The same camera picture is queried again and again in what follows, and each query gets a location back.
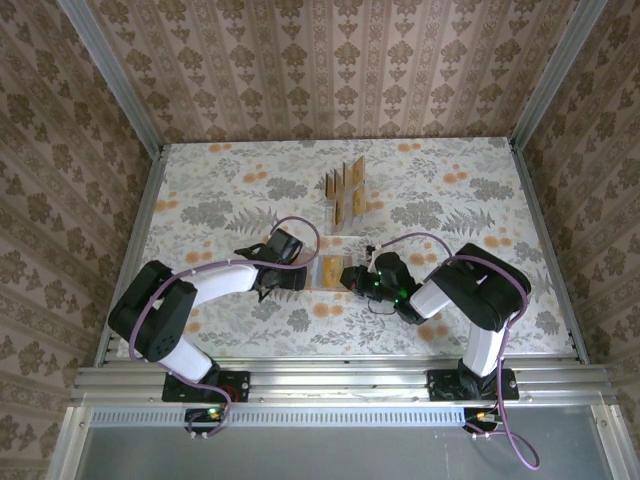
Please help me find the grey metal panel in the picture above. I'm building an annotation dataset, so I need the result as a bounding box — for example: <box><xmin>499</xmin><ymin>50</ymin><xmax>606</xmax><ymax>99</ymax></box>
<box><xmin>74</xmin><ymin>405</ymin><xmax>619</xmax><ymax>480</ymax></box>

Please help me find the long aluminium base rail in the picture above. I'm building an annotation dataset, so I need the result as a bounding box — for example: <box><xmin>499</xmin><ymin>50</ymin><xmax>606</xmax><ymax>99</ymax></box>
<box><xmin>69</xmin><ymin>362</ymin><xmax>621</xmax><ymax>407</ymax></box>

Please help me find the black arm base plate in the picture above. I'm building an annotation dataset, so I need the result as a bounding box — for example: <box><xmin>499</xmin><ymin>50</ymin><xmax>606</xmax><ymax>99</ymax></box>
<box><xmin>427</xmin><ymin>367</ymin><xmax>520</xmax><ymax>402</ymax></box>
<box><xmin>162</xmin><ymin>370</ymin><xmax>251</xmax><ymax>404</ymax></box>

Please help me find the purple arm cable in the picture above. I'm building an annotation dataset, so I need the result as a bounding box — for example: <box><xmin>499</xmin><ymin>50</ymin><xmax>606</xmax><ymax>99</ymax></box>
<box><xmin>128</xmin><ymin>215</ymin><xmax>322</xmax><ymax>441</ymax></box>
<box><xmin>372</xmin><ymin>231</ymin><xmax>542</xmax><ymax>471</ymax></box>

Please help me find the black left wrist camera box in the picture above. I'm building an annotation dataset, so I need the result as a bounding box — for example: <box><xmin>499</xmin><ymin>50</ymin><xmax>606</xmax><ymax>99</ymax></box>
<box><xmin>233</xmin><ymin>228</ymin><xmax>306</xmax><ymax>267</ymax></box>

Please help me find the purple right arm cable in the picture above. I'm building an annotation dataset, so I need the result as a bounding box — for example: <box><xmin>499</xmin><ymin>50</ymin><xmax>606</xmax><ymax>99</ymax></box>
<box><xmin>372</xmin><ymin>231</ymin><xmax>542</xmax><ymax>471</ymax></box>

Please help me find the wooden base board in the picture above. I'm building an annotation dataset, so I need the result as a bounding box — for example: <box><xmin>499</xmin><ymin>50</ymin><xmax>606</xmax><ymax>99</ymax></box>
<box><xmin>298</xmin><ymin>252</ymin><xmax>354</xmax><ymax>295</ymax></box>

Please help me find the small green-lit circuit board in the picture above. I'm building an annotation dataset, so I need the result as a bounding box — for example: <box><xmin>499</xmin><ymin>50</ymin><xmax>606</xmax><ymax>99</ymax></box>
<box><xmin>184</xmin><ymin>407</ymin><xmax>227</xmax><ymax>435</ymax></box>

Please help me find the grey slotted cable duct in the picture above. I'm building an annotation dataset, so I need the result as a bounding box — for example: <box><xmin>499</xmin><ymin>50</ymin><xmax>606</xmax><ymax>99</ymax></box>
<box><xmin>89</xmin><ymin>407</ymin><xmax>469</xmax><ymax>430</ymax></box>

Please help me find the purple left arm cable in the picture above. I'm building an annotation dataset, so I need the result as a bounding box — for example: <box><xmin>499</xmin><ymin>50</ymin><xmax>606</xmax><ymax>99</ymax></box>
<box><xmin>128</xmin><ymin>215</ymin><xmax>322</xmax><ymax>441</ymax></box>

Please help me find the aluminium corner post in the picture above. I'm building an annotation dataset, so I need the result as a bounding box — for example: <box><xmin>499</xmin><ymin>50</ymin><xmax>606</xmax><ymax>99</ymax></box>
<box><xmin>508</xmin><ymin>0</ymin><xmax>609</xmax><ymax>151</ymax></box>
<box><xmin>55</xmin><ymin>0</ymin><xmax>166</xmax><ymax>156</ymax></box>

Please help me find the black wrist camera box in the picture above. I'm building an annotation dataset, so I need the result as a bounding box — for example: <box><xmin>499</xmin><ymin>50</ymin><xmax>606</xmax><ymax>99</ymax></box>
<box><xmin>233</xmin><ymin>228</ymin><xmax>306</xmax><ymax>267</ymax></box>
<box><xmin>370</xmin><ymin>251</ymin><xmax>416</xmax><ymax>287</ymax></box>

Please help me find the wooden slotted rack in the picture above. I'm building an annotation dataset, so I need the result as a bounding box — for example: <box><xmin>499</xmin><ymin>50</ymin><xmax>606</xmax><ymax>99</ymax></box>
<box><xmin>317</xmin><ymin>179</ymin><xmax>384</xmax><ymax>237</ymax></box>

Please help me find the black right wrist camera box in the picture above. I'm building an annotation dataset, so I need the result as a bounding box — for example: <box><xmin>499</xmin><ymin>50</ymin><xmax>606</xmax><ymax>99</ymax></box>
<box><xmin>370</xmin><ymin>251</ymin><xmax>416</xmax><ymax>287</ymax></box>

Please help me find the aluminium table side rail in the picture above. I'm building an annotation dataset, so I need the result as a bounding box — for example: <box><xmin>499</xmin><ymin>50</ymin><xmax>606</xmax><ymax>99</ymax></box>
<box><xmin>508</xmin><ymin>138</ymin><xmax>591</xmax><ymax>366</ymax></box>
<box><xmin>94</xmin><ymin>143</ymin><xmax>169</xmax><ymax>369</ymax></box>

